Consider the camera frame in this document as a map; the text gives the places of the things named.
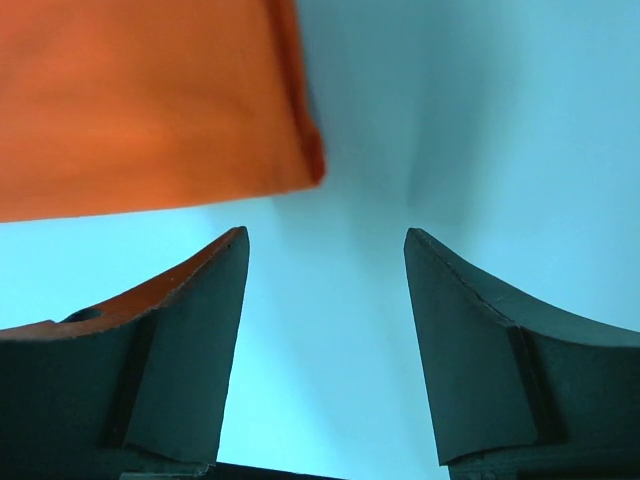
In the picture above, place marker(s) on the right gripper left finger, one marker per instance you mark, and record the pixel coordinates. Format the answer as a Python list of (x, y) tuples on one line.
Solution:
[(133, 387)]

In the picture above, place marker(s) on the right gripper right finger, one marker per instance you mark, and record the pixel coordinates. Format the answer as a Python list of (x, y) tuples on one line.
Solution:
[(518, 388)]

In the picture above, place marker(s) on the orange t shirt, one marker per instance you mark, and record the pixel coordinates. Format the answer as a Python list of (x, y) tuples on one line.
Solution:
[(119, 106)]

